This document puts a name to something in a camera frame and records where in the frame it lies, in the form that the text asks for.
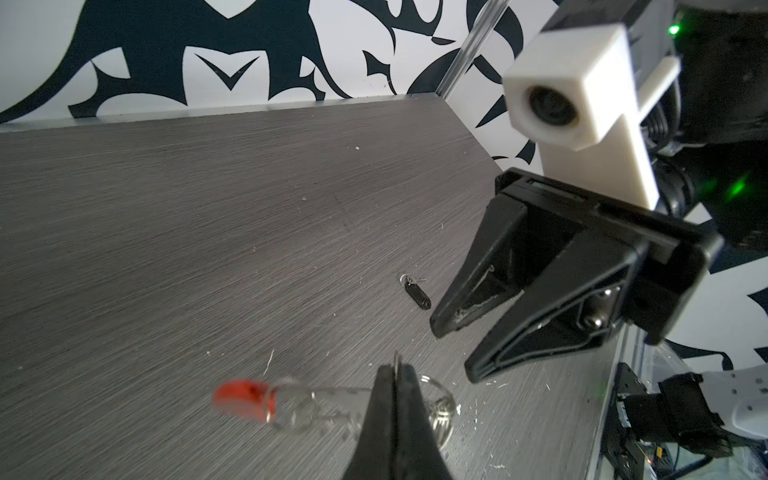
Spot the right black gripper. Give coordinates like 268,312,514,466
430,169,723,383

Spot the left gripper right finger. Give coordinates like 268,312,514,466
394,362,452,479

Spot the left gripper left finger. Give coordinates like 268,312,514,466
342,365,396,480

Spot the keyring chain with red tag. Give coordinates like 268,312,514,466
211,350,462,451

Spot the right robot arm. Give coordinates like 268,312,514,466
430,1,767,457

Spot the small black key fob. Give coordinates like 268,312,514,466
399,274,432,310

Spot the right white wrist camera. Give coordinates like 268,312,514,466
502,23,681,210

